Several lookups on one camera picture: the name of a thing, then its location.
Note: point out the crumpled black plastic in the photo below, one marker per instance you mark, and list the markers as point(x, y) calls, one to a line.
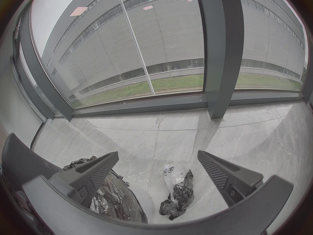
point(181, 197)

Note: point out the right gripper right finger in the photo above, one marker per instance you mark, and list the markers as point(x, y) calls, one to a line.
point(220, 172)

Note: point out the black plastic bag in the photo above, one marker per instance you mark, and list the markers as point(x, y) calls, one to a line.
point(117, 199)

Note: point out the clear printed wrapper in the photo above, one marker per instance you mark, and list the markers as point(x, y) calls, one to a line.
point(174, 175)

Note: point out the white trash bin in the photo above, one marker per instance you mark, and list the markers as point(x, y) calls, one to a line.
point(148, 204)

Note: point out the window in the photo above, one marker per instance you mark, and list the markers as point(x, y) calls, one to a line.
point(220, 57)

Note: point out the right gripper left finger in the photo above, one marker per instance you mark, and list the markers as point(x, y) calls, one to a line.
point(93, 177)

